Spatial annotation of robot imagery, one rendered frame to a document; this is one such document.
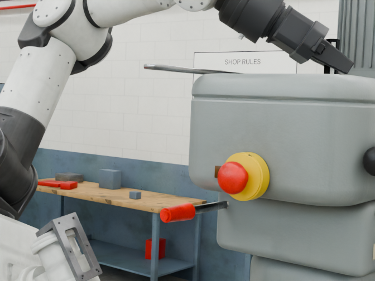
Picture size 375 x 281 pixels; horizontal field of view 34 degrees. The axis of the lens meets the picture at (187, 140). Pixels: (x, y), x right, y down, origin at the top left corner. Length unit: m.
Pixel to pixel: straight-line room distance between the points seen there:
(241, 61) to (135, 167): 1.78
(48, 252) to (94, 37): 0.41
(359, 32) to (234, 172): 0.48
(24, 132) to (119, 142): 6.11
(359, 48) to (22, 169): 0.61
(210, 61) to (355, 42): 5.19
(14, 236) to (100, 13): 0.39
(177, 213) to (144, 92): 6.04
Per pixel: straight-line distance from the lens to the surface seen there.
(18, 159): 0.98
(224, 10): 0.94
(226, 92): 0.80
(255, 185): 0.76
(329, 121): 0.74
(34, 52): 1.05
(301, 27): 0.93
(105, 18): 1.05
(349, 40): 1.15
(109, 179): 6.76
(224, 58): 6.20
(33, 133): 1.00
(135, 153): 6.92
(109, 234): 7.30
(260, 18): 0.93
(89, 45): 1.08
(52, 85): 1.04
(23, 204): 1.03
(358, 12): 1.14
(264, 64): 5.94
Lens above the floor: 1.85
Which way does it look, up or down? 3 degrees down
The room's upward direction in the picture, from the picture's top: 2 degrees clockwise
